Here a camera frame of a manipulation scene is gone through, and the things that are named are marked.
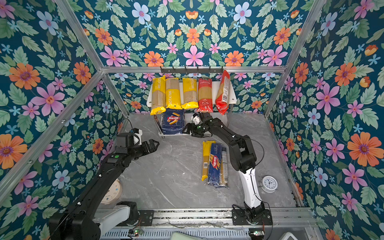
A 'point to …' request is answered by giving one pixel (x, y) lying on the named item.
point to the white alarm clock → (268, 184)
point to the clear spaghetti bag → (224, 173)
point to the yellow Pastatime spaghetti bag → (172, 94)
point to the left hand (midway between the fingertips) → (154, 142)
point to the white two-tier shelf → (188, 113)
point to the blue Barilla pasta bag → (172, 121)
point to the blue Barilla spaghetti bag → (215, 164)
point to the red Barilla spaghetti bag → (205, 101)
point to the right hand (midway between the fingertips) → (187, 132)
